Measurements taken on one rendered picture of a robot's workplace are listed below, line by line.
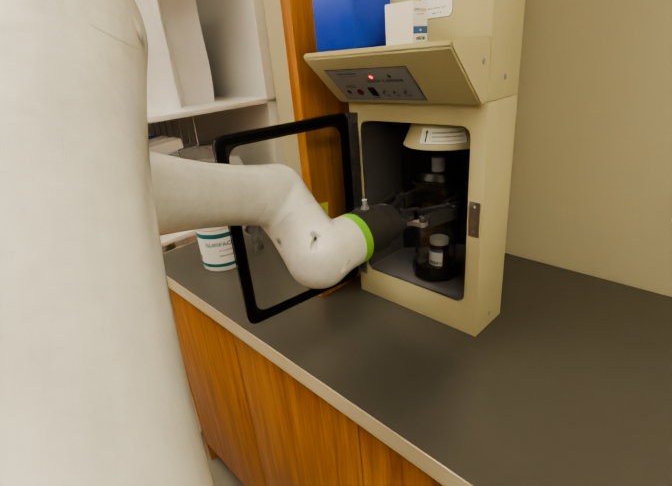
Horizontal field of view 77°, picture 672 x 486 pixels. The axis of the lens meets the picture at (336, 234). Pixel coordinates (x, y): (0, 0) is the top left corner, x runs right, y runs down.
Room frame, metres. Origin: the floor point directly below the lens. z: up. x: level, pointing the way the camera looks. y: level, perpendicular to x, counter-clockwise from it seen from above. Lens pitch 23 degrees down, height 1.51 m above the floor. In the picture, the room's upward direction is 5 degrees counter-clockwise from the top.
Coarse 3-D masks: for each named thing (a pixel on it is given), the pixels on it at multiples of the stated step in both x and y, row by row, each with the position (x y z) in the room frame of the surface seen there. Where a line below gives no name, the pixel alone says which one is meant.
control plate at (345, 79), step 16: (336, 80) 0.86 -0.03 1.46; (352, 80) 0.83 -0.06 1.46; (368, 80) 0.81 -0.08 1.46; (384, 80) 0.78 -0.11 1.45; (400, 80) 0.76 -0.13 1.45; (352, 96) 0.88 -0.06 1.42; (368, 96) 0.85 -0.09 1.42; (384, 96) 0.82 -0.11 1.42; (400, 96) 0.79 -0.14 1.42; (416, 96) 0.77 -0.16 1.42
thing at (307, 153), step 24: (264, 144) 0.81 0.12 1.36; (288, 144) 0.84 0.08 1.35; (312, 144) 0.87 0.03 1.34; (336, 144) 0.91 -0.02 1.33; (312, 168) 0.87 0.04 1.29; (336, 168) 0.90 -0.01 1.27; (312, 192) 0.86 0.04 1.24; (336, 192) 0.90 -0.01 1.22; (336, 216) 0.90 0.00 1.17; (264, 240) 0.79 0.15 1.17; (264, 264) 0.78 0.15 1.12; (264, 288) 0.78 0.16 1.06; (288, 288) 0.81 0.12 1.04
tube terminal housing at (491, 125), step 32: (416, 0) 0.81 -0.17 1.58; (480, 0) 0.73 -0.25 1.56; (512, 0) 0.75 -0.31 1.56; (448, 32) 0.77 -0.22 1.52; (480, 32) 0.73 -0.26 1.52; (512, 32) 0.76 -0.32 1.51; (512, 64) 0.77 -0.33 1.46; (512, 96) 0.77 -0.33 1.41; (480, 128) 0.72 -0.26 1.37; (512, 128) 0.78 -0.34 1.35; (480, 160) 0.72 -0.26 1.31; (480, 192) 0.72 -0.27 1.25; (480, 224) 0.71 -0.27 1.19; (480, 256) 0.71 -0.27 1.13; (384, 288) 0.89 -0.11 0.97; (416, 288) 0.82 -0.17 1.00; (480, 288) 0.72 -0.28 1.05; (448, 320) 0.76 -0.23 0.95; (480, 320) 0.72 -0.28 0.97
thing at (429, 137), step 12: (408, 132) 0.89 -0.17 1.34; (420, 132) 0.84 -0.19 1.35; (432, 132) 0.82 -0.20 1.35; (444, 132) 0.81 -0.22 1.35; (456, 132) 0.81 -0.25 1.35; (468, 132) 0.81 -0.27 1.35; (408, 144) 0.86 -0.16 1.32; (420, 144) 0.83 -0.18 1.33; (432, 144) 0.81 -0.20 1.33; (444, 144) 0.80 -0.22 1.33; (456, 144) 0.80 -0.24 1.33; (468, 144) 0.80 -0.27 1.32
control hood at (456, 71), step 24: (360, 48) 0.76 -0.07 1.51; (384, 48) 0.72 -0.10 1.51; (408, 48) 0.69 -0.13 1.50; (432, 48) 0.66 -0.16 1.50; (456, 48) 0.64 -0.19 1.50; (480, 48) 0.69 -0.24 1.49; (432, 72) 0.70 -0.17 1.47; (456, 72) 0.67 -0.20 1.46; (480, 72) 0.69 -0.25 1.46; (336, 96) 0.92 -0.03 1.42; (432, 96) 0.74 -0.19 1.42; (456, 96) 0.71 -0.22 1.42; (480, 96) 0.69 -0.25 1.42
